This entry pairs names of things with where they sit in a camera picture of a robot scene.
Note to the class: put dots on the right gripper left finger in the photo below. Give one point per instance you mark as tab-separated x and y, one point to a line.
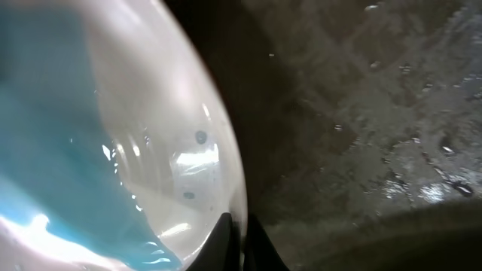
221	251

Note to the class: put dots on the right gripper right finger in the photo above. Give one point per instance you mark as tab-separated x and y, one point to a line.
260	254

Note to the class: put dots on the white plate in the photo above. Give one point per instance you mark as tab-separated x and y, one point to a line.
116	150

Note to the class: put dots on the brown serving tray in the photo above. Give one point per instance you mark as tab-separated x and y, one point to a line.
359	125

